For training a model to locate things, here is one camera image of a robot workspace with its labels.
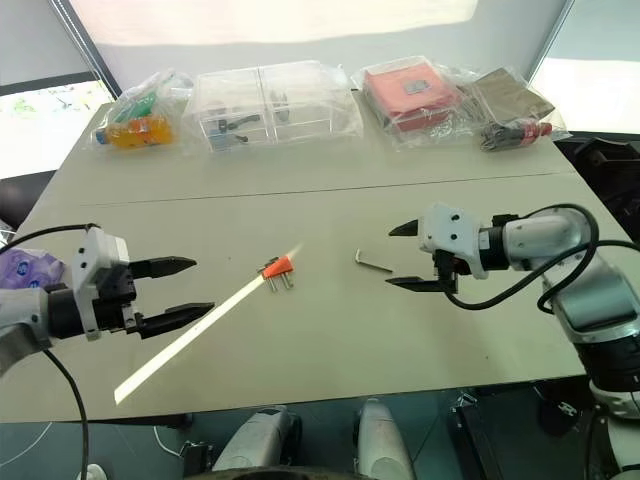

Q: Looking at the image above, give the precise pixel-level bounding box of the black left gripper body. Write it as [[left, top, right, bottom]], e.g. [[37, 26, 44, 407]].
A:
[[92, 262, 147, 336]]

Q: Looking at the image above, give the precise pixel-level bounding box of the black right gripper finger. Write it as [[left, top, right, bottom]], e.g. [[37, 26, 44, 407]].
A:
[[388, 216, 427, 239], [384, 274, 460, 295]]

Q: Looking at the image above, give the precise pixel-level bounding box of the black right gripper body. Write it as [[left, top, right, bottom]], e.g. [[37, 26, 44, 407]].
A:
[[431, 248, 475, 294]]

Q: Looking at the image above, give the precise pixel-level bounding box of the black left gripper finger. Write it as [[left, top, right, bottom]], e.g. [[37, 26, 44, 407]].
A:
[[137, 301, 217, 342], [129, 255, 198, 281]]

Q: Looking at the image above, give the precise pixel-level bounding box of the small metal hex key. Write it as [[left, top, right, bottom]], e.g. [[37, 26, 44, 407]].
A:
[[354, 248, 395, 274]]

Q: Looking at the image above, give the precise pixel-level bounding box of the red plastic pin connector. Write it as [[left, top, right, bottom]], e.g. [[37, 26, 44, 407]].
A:
[[262, 255, 296, 279]]

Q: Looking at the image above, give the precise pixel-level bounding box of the purple printed packet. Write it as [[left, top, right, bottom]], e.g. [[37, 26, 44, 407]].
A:
[[0, 246, 67, 292]]

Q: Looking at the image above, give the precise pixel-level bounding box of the orange plug with metal prongs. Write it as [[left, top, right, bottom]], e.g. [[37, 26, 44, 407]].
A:
[[269, 255, 296, 291]]

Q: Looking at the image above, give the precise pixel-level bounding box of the clear bag with red box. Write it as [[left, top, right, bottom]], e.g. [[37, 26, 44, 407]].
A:
[[348, 56, 482, 153]]

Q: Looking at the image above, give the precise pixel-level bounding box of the red flat box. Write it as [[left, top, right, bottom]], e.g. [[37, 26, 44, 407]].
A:
[[360, 61, 465, 135]]

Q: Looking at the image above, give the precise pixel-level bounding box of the orange drink bottle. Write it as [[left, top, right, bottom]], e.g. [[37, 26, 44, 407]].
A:
[[95, 113, 175, 150]]

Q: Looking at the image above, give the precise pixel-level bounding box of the dark seat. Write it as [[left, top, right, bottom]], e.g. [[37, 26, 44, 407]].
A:
[[0, 170, 59, 229]]

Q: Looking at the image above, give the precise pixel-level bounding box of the black and red tool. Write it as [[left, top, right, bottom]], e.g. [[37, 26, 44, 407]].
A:
[[478, 120, 554, 152]]

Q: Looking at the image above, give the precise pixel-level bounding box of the white rounded robot leg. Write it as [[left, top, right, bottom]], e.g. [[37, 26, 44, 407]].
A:
[[355, 397, 417, 480], [212, 404, 303, 475]]

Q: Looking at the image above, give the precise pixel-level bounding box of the clear bag with bottles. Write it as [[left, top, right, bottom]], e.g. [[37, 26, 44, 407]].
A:
[[92, 68, 195, 154]]

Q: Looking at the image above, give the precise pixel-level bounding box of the green bottle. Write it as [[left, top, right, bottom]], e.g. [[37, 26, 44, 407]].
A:
[[115, 90, 162, 124]]

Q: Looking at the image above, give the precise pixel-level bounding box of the clear bag with brown pouch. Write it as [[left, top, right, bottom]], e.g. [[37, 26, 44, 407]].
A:
[[462, 63, 569, 154]]

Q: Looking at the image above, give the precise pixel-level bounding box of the brown pouch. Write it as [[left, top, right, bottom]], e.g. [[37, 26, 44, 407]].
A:
[[471, 66, 557, 127]]

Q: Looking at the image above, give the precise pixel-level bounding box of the black chair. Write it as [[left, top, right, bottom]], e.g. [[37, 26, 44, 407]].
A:
[[553, 130, 640, 256]]

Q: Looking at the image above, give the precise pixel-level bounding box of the clear acrylic drawer box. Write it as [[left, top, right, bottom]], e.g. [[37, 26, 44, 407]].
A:
[[180, 59, 365, 153]]

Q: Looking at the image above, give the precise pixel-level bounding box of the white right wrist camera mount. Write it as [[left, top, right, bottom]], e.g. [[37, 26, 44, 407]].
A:
[[418, 201, 490, 280]]

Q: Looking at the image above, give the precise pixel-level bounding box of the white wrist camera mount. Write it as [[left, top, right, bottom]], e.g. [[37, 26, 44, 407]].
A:
[[418, 201, 490, 280], [71, 227, 132, 342]]

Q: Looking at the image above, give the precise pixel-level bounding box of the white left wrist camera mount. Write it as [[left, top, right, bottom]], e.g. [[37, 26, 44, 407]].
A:
[[71, 227, 132, 342]]

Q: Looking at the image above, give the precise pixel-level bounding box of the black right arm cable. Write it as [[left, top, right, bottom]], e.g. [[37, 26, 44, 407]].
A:
[[443, 202, 640, 316]]

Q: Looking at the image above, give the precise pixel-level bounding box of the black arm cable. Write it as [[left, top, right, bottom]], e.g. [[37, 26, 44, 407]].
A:
[[443, 202, 640, 316], [0, 223, 100, 480]]

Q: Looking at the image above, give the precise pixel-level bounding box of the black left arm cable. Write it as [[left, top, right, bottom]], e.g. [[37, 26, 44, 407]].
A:
[[0, 223, 100, 480]]

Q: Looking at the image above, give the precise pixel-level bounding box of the dark window frame post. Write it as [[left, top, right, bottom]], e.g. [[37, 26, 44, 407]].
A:
[[48, 0, 125, 101], [519, 0, 576, 89]]

